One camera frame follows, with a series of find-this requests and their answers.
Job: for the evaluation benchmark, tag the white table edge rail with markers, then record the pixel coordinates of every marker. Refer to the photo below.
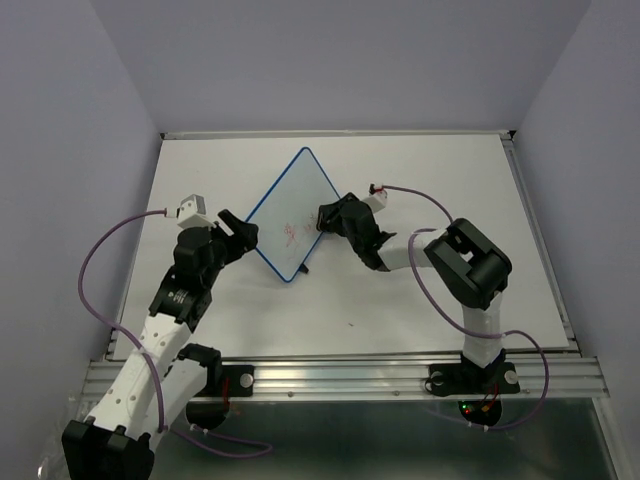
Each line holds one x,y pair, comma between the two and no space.
260,134

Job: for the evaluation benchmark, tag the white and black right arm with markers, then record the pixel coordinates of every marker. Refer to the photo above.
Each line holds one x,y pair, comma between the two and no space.
473,269

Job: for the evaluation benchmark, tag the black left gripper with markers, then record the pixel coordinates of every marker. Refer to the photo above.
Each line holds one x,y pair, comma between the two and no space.
246,233

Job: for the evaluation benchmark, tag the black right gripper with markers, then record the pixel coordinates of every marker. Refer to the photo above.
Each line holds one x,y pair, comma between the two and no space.
329,214

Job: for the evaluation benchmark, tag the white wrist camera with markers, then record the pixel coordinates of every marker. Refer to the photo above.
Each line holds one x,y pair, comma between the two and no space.
377,198
190,213

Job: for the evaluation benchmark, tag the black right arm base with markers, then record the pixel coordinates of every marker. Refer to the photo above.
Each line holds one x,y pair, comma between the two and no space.
480,386

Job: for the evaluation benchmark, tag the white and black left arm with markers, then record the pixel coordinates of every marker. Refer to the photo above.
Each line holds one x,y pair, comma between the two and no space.
119,437

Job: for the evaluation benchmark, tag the aluminium front mounting rail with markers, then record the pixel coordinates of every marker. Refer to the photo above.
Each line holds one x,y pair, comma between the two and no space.
393,378

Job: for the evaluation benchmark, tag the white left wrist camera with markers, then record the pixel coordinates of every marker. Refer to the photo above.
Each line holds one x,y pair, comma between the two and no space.
190,213

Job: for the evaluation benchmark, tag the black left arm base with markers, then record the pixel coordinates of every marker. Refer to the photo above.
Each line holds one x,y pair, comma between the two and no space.
207,384

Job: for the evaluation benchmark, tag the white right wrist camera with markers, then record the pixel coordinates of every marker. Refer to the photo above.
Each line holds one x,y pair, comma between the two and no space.
377,198

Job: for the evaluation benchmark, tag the blue-edged small whiteboard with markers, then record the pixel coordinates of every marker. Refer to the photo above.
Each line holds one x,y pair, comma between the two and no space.
287,214

